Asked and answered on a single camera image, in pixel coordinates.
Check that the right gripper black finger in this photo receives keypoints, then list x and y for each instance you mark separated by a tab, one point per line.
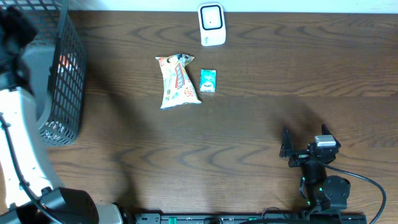
287	148
325	130

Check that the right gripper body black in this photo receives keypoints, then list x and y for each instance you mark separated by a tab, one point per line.
300	157

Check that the teal tissue pack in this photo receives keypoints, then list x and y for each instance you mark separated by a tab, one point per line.
208	81

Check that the yellow wet wipes pack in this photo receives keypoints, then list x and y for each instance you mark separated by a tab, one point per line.
178	87

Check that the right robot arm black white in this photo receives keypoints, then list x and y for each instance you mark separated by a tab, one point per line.
325	193

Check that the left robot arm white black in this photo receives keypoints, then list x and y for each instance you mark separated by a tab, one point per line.
34	191

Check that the black mesh plastic basket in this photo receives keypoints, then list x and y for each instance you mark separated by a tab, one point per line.
56	60

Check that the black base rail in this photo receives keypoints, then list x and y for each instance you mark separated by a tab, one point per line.
269	217

